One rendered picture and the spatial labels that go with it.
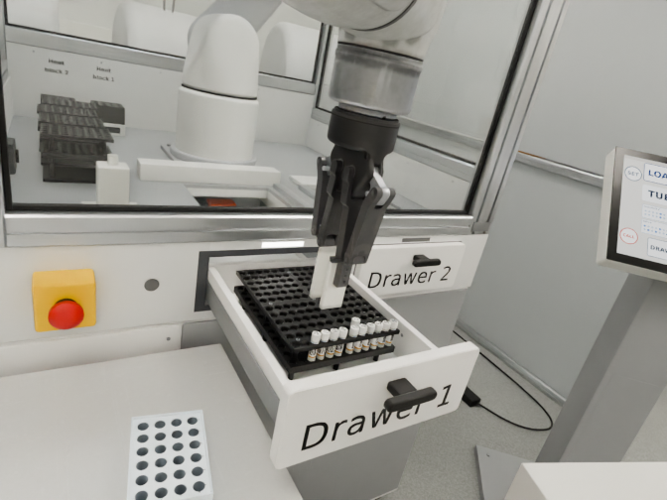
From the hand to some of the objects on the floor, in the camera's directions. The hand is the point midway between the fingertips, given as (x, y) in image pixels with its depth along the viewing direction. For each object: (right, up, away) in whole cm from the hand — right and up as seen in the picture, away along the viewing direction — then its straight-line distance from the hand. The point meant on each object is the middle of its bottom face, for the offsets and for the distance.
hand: (330, 278), depth 54 cm
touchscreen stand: (+72, -88, +90) cm, 145 cm away
